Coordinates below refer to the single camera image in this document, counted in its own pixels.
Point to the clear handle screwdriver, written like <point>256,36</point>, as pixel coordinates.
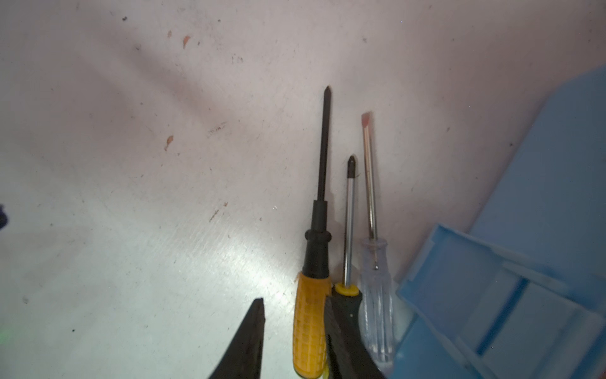
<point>377,307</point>

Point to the blue plastic tool box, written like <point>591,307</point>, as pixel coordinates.
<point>522,293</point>

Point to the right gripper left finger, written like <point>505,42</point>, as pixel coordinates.
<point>244,355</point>

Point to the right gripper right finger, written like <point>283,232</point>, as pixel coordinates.
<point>347,356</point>

